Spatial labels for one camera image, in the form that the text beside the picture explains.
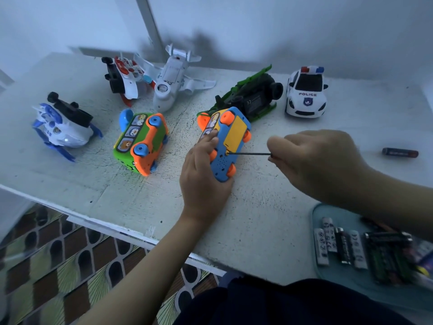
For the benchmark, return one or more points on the person's dark trousers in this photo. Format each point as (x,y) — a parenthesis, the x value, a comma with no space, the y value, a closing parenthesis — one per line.
(291,304)

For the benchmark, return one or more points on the person's right hand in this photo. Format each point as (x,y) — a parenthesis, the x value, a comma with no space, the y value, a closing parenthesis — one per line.
(321,165)

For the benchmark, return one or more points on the pile of batteries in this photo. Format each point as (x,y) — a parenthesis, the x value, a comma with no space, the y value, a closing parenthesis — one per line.
(379,253)

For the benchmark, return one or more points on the red screwdriver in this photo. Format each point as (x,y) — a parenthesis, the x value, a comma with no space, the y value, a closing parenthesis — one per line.
(250,153)

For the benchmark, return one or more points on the teal container lid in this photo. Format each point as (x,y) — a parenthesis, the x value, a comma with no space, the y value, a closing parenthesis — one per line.
(338,284)

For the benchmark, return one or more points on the person's left forearm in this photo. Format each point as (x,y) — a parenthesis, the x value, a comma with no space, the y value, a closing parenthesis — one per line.
(145,281)

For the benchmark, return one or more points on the red white toy vehicle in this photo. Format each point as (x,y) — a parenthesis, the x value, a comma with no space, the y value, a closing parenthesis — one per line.
(125,74)

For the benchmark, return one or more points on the white toy airplane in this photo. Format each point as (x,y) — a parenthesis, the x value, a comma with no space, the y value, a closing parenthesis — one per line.
(169,77)

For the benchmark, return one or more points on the yellow orange toy car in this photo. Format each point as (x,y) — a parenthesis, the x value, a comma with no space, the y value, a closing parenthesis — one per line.
(235,135)

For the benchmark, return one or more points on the person's left hand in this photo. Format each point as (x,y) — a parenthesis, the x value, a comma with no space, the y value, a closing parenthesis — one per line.
(203,189)

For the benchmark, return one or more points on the black white toy car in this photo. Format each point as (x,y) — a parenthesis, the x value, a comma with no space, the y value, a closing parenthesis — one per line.
(306,96)

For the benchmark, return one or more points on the black red battery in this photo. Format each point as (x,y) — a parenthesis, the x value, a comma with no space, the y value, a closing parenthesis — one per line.
(400,152)

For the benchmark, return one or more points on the green orange toy car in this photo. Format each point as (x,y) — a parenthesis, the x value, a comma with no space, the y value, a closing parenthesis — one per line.
(139,145)

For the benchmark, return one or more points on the dark green toy helicopter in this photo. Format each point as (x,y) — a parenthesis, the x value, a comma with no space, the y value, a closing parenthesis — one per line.
(250,98)

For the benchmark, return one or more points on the white blue toy vehicle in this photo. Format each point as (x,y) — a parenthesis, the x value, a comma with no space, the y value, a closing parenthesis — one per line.
(67,128)

